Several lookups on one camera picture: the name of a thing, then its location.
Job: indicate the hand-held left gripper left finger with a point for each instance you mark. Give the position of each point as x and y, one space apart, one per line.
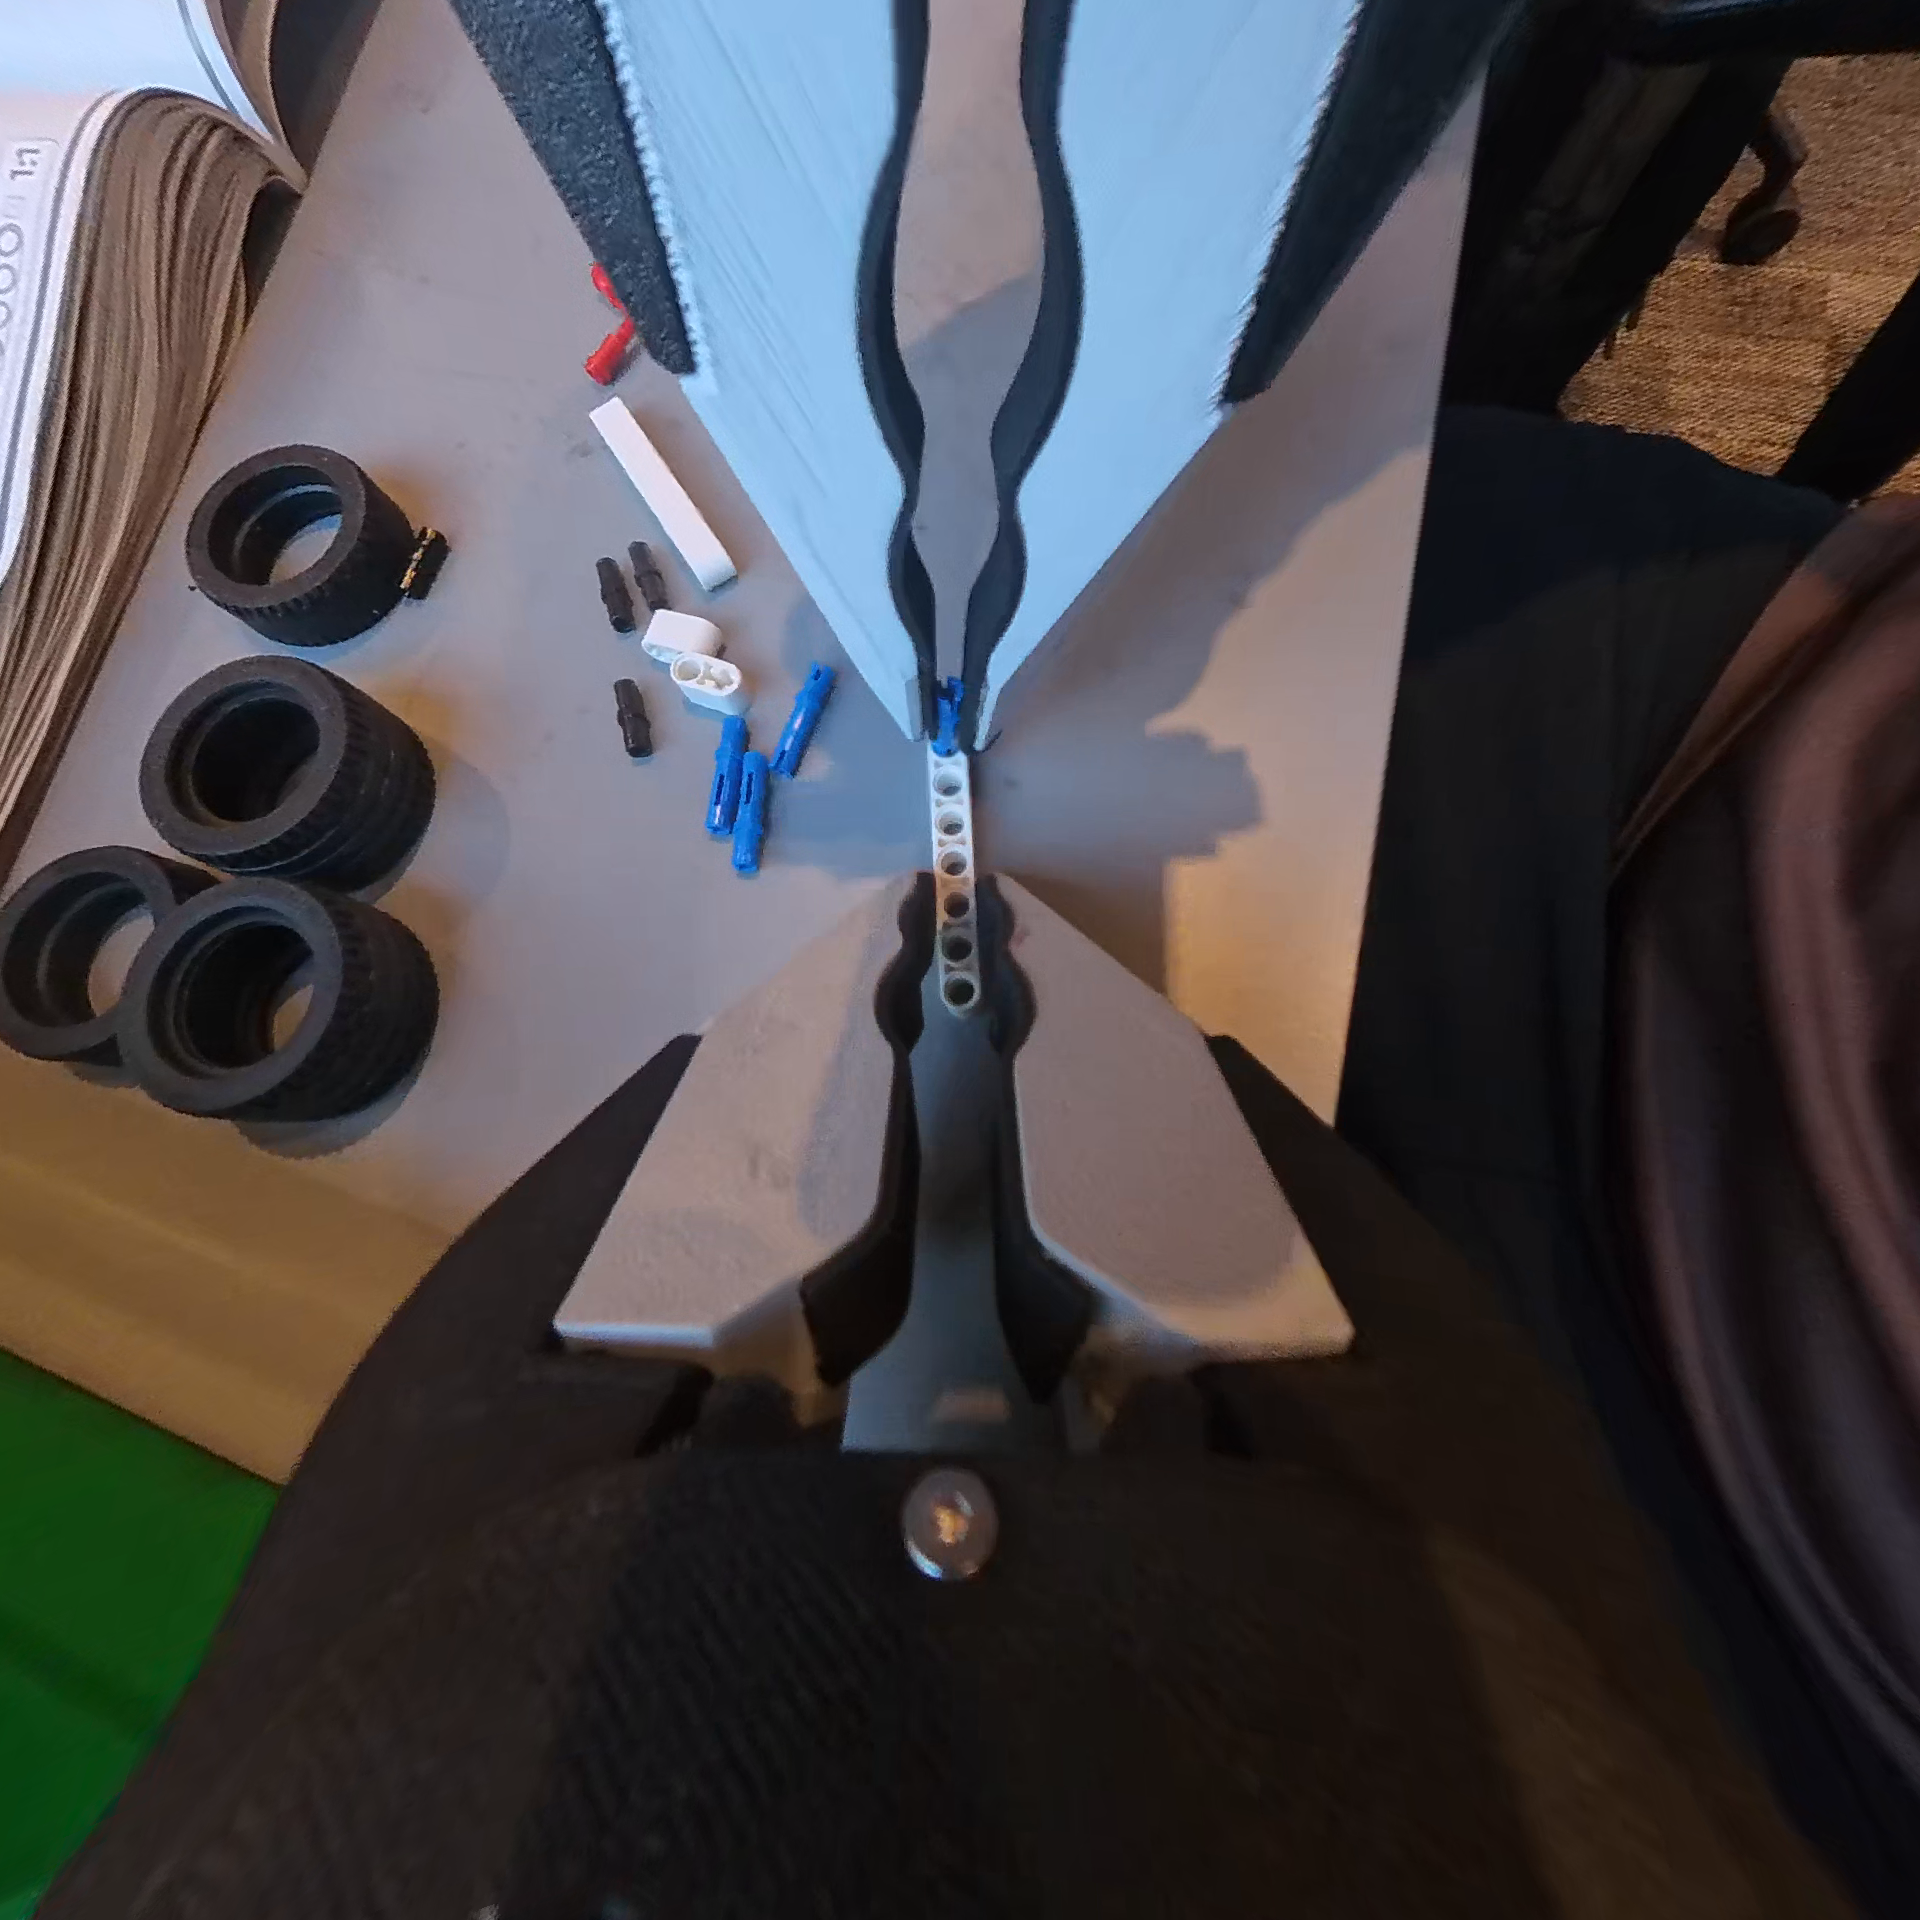
734 1185

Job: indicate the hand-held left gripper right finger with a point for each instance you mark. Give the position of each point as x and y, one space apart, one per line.
1186 1201

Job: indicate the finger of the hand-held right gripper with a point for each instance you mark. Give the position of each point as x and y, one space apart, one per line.
1186 224
764 299

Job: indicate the thin white toy beam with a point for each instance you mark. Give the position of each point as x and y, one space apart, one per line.
669 493

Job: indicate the small black toy pin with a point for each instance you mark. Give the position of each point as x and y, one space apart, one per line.
650 579
425 562
614 592
630 713

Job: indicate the small white toy piece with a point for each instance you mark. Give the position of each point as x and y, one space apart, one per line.
675 629

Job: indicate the small blue toy pin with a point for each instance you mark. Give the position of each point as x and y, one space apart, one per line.
804 720
726 773
751 809
950 713

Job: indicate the small white toy brick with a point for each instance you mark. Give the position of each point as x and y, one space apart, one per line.
722 681

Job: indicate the white toy beam with holes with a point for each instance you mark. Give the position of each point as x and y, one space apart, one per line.
954 838

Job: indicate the toy car instruction booklet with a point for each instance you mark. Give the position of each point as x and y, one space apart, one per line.
137 299

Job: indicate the black toy tire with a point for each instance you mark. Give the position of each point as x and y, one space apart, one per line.
91 867
377 796
389 1020
361 585

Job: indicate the green plastic bin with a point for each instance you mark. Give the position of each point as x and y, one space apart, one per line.
107 1574

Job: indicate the person's dark clothing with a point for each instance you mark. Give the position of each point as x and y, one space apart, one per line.
1500 750

